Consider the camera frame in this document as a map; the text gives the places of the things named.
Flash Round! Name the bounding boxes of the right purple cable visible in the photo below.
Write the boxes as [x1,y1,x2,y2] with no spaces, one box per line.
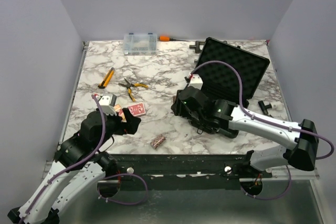
[190,60,334,200]

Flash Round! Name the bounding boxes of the yellow black pliers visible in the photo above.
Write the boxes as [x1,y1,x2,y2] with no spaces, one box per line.
[118,78,149,102]

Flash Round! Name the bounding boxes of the Texas Hold'em card box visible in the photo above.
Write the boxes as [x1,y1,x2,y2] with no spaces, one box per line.
[114,104,126,122]

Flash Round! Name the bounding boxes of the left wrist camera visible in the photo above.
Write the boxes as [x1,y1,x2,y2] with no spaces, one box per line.
[95,94,117,116]

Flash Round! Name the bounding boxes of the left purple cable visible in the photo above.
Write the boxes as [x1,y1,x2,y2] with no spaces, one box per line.
[18,94,149,222]

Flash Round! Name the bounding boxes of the clear plastic organizer box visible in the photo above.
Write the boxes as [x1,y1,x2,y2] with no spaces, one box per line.
[123,33,158,55]

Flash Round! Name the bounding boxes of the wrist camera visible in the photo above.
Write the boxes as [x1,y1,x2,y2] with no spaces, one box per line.
[185,74,203,90]
[95,94,117,116]

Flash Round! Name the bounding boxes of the black mounting rail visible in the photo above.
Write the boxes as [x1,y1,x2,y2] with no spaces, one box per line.
[98,153,272,194]

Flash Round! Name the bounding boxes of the yellow utility knife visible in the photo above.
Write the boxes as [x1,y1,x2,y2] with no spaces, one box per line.
[98,67,115,89]

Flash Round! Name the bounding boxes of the orange handled screwdriver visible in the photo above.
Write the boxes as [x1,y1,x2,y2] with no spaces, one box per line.
[158,36,187,42]

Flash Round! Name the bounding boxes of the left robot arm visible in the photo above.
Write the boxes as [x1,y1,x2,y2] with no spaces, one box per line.
[7,109,141,223]

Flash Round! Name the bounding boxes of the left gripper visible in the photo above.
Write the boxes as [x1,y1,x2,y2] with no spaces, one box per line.
[94,107,141,150]

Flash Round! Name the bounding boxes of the purple cable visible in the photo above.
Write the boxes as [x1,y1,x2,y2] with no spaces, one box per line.
[190,60,334,200]
[18,94,149,222]

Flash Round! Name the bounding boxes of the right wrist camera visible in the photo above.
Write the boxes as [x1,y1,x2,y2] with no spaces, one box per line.
[185,74,203,90]

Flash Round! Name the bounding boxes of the red backed card deck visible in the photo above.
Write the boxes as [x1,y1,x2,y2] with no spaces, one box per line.
[128,103,146,116]

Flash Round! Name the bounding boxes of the orange blue chip roll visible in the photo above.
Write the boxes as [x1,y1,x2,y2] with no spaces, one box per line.
[150,134,166,150]

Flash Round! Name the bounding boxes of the black poker set case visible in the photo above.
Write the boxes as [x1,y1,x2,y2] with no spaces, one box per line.
[170,37,270,139]

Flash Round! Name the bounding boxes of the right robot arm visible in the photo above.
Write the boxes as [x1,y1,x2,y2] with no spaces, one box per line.
[171,87,319,178]

